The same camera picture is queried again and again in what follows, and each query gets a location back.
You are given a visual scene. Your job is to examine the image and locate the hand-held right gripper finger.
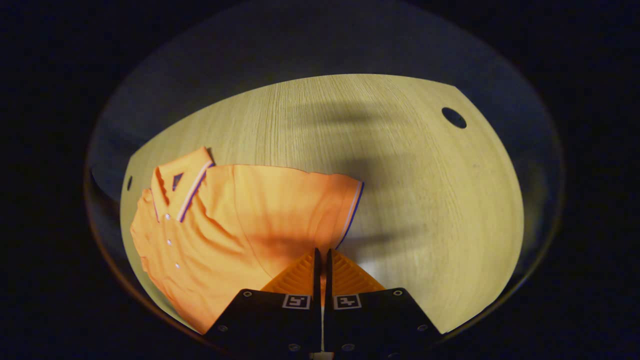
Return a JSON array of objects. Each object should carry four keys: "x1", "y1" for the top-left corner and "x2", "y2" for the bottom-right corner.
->
[
  {"x1": 323, "y1": 247, "x2": 444, "y2": 356},
  {"x1": 204, "y1": 247, "x2": 323, "y2": 355}
]

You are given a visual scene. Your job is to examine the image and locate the orange T-shirt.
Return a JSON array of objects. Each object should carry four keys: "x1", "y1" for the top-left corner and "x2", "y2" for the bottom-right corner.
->
[{"x1": 130, "y1": 146, "x2": 365, "y2": 335}]

